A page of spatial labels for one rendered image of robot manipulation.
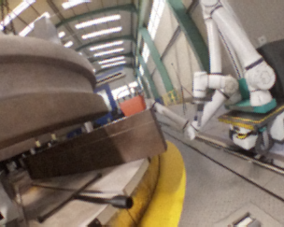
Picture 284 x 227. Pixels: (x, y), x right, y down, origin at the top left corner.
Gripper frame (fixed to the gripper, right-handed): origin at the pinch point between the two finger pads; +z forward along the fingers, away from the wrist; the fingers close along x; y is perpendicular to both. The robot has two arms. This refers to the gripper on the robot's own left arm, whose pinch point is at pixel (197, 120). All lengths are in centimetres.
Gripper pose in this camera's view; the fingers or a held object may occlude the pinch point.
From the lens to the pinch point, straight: 107.5
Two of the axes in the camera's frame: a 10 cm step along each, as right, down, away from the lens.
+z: -0.1, 9.7, 2.3
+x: -1.7, 2.3, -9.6
